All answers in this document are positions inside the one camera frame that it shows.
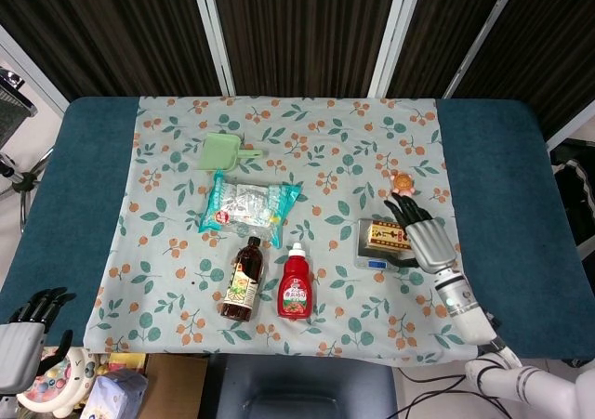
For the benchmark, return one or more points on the teal snack bag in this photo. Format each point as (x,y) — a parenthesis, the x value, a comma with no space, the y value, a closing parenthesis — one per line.
(248,207)

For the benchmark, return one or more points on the dark sauce bottle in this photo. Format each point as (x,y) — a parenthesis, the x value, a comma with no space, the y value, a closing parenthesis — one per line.
(243,282)

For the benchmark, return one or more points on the green plastic dustpan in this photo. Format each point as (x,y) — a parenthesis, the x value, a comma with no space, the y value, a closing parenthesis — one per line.
(223,152)

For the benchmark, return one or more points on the red ketchup bottle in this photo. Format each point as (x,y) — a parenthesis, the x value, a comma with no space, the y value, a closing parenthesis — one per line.
(294,285)

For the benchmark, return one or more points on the orange pink turtle toy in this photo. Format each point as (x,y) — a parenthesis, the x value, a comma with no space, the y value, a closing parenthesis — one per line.
(402,183)

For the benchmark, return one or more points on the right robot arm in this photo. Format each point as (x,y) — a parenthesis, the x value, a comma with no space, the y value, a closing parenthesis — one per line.
(488,335)

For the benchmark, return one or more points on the brown cardboard piece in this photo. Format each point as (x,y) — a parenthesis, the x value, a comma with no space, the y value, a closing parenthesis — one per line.
(172,386)

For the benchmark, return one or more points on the dark blue chair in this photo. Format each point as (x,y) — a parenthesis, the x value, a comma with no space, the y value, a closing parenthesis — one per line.
(297,386)

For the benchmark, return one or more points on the small yellow red box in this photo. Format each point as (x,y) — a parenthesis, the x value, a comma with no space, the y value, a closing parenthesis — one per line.
(386,237)

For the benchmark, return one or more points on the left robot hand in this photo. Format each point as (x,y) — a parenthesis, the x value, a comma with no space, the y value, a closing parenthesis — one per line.
(21,340)

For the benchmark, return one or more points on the pale blue package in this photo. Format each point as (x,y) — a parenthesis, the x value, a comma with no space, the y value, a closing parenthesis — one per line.
(116,393)

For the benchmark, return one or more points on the silver digital kitchen scale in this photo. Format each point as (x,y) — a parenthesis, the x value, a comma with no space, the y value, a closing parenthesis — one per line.
(372,256)

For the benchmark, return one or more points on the white partition frame post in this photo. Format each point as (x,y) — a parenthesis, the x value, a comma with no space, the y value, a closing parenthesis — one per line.
(483,33)
(214,33)
(32,75)
(395,33)

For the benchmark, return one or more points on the floral tablecloth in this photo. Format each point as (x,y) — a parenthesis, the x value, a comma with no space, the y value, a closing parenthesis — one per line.
(297,159)

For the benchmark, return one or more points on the white colourful toy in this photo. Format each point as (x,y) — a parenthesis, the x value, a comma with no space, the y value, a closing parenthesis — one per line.
(56,382)

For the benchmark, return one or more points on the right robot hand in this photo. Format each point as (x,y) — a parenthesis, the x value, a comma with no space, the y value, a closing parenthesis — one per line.
(427,238)

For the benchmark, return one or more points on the black white bag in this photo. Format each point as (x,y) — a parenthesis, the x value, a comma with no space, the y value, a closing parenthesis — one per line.
(574,182)

